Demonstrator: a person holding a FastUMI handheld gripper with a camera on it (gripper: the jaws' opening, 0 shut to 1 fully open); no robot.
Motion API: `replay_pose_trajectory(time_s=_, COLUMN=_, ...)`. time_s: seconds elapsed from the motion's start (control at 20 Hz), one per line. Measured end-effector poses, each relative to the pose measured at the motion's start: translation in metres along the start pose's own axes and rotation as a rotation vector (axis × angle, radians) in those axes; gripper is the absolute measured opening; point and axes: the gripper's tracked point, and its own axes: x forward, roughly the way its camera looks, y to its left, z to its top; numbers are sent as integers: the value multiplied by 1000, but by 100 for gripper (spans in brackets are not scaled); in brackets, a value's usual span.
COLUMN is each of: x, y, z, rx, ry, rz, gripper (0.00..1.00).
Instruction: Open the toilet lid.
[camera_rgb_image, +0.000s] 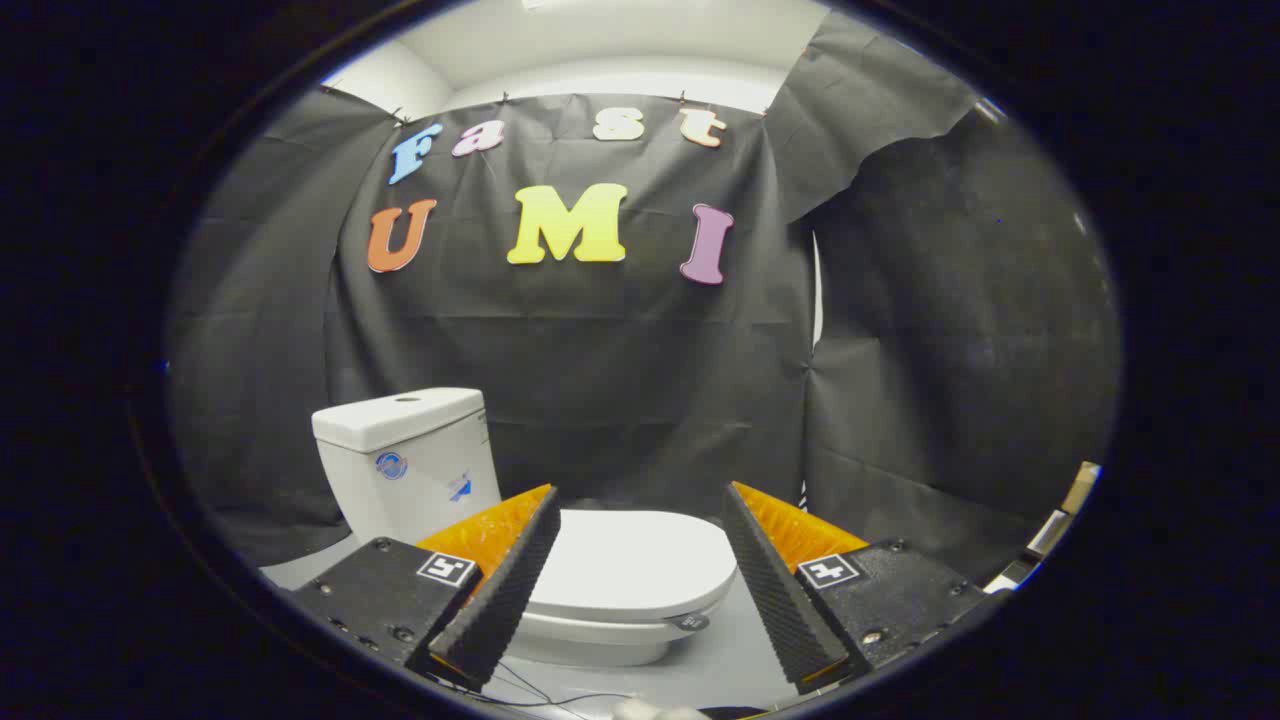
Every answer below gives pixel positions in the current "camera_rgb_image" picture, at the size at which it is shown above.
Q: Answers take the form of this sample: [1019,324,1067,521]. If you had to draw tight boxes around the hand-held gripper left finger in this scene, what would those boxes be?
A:
[288,484,563,693]

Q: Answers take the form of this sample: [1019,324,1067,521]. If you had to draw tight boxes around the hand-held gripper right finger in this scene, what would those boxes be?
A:
[722,481,989,695]

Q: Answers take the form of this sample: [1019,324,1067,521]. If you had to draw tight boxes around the white toilet lid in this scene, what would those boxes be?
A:
[527,509,739,622]

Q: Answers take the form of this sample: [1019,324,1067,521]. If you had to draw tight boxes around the white toilet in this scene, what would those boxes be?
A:
[312,388,741,669]

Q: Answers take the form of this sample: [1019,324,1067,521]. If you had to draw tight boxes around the black backdrop cloth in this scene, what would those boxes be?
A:
[168,10,1121,581]

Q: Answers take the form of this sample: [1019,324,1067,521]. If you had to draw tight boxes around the cardboard box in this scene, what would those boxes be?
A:
[1060,460,1103,516]

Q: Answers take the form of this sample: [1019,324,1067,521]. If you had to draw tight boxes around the thin black cable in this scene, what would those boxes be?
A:
[495,660,636,713]

